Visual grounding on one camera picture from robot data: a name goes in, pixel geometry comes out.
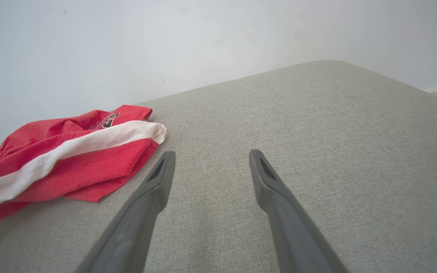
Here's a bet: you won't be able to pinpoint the red shorts with white stripe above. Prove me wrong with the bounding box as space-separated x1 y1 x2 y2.
0 105 167 232

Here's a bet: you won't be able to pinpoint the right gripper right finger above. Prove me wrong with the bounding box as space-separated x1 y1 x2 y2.
249 149 350 273

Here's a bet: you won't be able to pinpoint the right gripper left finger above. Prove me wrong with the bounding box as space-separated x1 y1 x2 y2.
75 151 176 273

